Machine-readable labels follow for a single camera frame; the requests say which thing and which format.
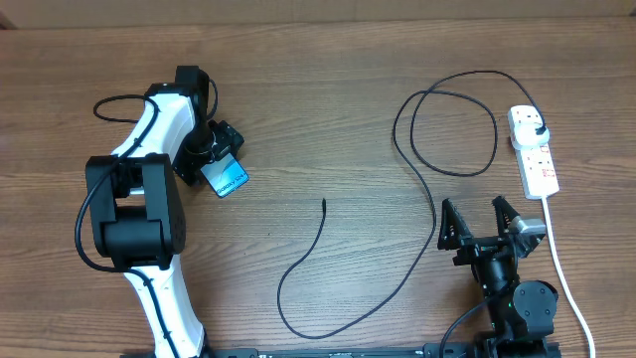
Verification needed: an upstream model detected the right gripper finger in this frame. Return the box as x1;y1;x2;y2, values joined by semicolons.
437;199;473;251
492;196;520;238

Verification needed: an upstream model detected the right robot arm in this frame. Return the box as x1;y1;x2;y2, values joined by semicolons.
425;196;560;357

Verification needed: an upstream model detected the white power strip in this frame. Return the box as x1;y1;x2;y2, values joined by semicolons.
507;105;559;200

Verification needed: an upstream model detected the white power strip cord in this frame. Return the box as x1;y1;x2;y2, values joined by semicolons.
540;196;596;358

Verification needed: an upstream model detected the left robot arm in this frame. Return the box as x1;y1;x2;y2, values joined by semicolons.
75;66;249;357

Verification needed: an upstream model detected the smartphone with blue screen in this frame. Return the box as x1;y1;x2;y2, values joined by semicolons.
201;154;249;198

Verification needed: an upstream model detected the black USB charging cable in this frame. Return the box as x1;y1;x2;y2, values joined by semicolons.
276;70;550;341

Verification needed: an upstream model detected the white charger plug adapter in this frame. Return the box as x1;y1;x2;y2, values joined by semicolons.
511;123;551;150

